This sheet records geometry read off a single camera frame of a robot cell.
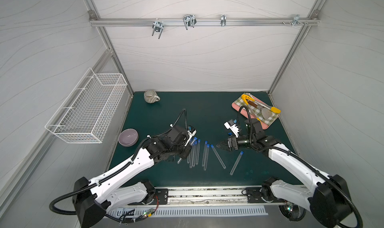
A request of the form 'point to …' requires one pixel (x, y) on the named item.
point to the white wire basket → (86, 115)
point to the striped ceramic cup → (150, 96)
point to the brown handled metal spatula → (267, 113)
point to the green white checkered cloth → (260, 111)
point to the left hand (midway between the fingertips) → (190, 148)
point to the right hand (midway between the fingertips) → (219, 144)
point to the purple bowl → (128, 137)
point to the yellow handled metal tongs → (245, 98)
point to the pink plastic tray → (244, 112)
